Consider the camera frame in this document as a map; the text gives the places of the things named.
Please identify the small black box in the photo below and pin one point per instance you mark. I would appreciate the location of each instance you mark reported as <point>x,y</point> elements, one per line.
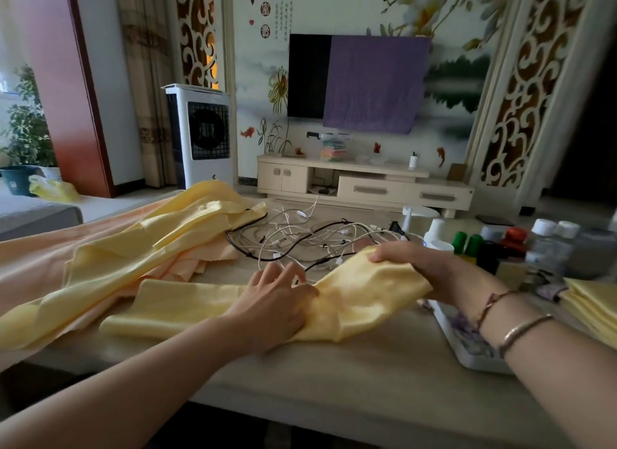
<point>324,191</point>

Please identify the purple cloth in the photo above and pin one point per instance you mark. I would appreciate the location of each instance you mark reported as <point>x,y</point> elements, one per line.
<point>373,84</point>

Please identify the white plastic bottle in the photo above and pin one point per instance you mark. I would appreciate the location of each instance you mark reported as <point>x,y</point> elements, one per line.
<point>436,234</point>

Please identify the brown cardboard box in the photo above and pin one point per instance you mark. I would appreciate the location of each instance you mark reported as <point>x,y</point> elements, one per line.
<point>456,172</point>

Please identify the person's left forearm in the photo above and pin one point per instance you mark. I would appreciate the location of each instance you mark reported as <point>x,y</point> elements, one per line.
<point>120,391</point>

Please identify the green potted plant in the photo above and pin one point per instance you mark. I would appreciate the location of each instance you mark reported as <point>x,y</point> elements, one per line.
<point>26,121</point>

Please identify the yellow cloth strip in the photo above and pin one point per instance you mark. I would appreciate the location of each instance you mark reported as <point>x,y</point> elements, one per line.
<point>193,306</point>

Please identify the yellow plastic bag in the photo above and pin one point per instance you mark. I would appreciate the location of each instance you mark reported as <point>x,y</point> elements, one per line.
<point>52,189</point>

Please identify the person's right forearm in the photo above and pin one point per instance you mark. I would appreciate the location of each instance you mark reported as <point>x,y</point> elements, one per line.
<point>544,362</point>

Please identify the green capped bottle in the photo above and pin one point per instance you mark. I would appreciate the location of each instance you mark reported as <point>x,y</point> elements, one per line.
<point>459,244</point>
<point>474,248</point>

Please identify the grey sofa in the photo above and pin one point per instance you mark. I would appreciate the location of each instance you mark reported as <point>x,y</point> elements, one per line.
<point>38,222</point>

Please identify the person's left thumb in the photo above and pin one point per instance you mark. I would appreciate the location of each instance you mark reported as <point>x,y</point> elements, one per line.
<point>306,295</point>

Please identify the clear bottle white cap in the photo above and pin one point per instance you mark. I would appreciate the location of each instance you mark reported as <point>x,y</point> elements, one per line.
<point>568,236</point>
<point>542,248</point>

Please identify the peach cloth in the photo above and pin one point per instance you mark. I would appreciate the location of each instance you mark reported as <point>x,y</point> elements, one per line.
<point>43,260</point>

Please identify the black bottle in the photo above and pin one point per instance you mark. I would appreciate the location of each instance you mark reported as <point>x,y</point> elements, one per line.
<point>489,258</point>

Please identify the small white bottle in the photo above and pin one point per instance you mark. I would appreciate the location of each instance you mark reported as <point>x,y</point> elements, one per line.
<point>413,160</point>

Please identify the white floral tray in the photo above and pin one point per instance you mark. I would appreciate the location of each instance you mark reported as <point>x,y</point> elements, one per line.
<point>462,340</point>

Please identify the stack of folded yellow cloths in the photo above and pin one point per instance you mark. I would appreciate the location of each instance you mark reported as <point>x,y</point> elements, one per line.
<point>593,304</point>

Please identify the person's right hand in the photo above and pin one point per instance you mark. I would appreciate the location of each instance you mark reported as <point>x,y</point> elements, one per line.
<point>429,268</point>

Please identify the grey translucent container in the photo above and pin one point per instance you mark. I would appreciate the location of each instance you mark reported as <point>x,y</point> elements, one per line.
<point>595,256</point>

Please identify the stack of colourful cloths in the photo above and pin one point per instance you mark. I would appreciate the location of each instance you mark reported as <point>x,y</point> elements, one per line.
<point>333,149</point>

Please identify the person's left hand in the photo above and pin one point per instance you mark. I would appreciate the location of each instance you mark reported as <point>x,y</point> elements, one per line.
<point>267,313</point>

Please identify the person's left middle finger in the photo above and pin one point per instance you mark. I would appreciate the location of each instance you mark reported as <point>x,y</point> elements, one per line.
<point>275,272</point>

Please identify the dark green plant pot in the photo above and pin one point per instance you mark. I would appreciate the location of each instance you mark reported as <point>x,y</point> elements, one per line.
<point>19,179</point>

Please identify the cream television cabinet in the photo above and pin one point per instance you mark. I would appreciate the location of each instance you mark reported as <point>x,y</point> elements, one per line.
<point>376,188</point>

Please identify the white air cooler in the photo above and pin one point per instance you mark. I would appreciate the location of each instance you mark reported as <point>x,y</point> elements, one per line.
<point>202,135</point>

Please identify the red capped bottle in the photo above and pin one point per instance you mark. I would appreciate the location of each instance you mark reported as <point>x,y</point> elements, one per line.
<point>513,239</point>

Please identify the person's right thumb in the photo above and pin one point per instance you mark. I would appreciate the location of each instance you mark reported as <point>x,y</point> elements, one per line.
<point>389,256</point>

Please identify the beige patterned curtain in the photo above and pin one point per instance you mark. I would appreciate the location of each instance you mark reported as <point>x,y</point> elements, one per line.
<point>147,87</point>

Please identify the large yellow cloth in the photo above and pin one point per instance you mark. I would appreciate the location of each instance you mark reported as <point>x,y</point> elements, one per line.
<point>144,241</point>

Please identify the black flat television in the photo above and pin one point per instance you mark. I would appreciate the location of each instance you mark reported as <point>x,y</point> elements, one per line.
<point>308,75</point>

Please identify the white fan base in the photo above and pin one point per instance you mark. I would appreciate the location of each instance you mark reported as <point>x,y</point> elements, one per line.
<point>418,212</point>

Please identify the silver bangle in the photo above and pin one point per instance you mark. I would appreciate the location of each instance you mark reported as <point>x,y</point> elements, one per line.
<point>523,329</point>

